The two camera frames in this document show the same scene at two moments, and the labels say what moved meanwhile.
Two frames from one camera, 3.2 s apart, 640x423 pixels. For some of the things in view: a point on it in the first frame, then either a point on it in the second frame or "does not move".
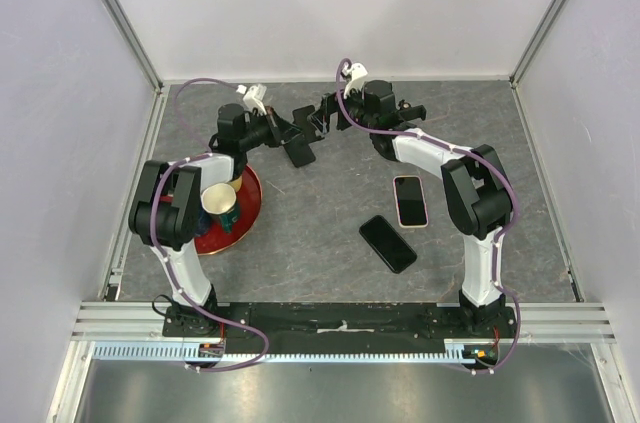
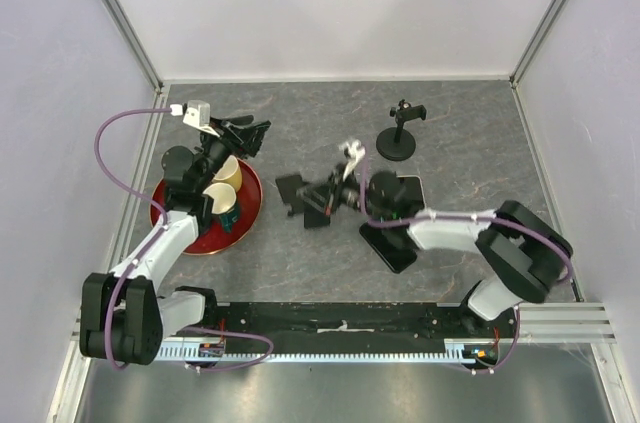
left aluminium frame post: x=117 y=13 does not move
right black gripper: x=321 y=119 → x=324 y=196
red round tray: x=249 y=197 does not move
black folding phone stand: x=300 y=150 → x=288 y=187
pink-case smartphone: x=410 y=201 does not move
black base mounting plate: x=340 y=321 does not move
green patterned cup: x=218 y=198 does not move
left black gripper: x=275 y=139 → x=239 y=140
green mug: x=231 y=217 does not move
